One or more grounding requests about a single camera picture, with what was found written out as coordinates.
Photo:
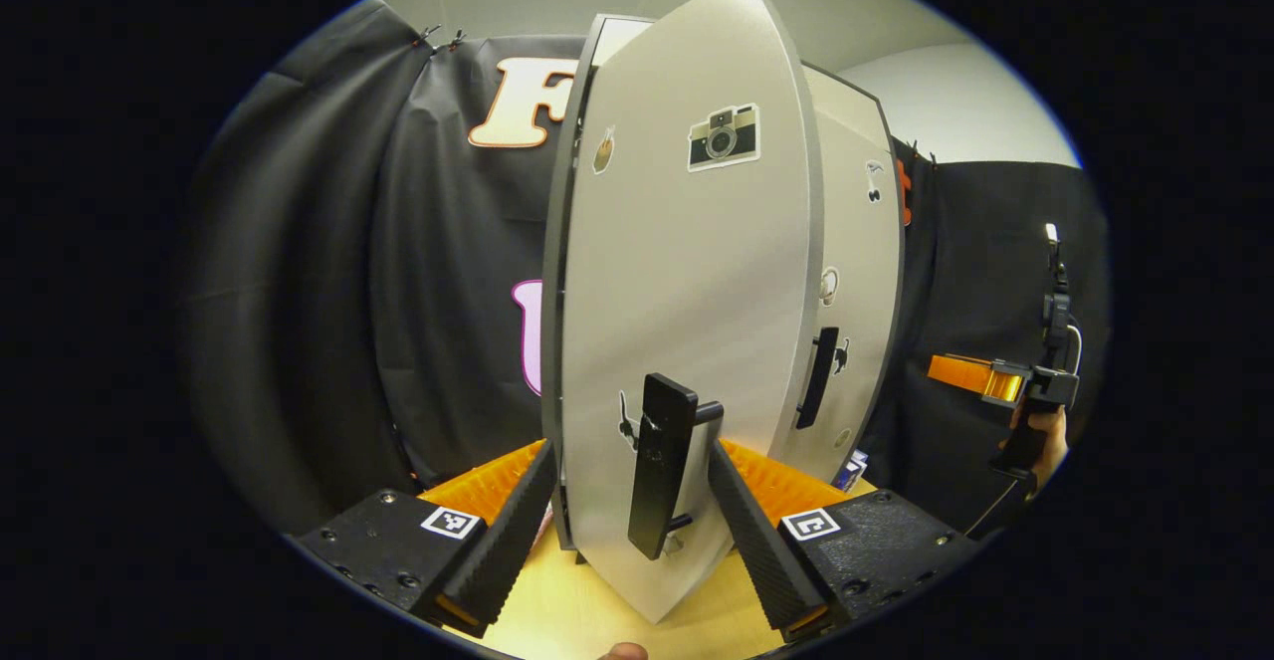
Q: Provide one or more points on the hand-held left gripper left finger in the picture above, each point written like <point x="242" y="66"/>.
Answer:
<point x="513" y="531"/>

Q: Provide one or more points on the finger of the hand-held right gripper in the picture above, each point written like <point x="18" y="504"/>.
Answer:
<point x="960" y="373"/>

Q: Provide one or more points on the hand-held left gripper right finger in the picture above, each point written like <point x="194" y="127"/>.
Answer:
<point x="751" y="541"/>

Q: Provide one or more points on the white shoe cabinet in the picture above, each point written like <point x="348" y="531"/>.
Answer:
<point x="552" y="341"/>

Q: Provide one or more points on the white door with camera sticker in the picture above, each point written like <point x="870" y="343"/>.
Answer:
<point x="697" y="272"/>

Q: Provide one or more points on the black backdrop cloth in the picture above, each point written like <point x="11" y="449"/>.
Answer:
<point x="448" y="272"/>

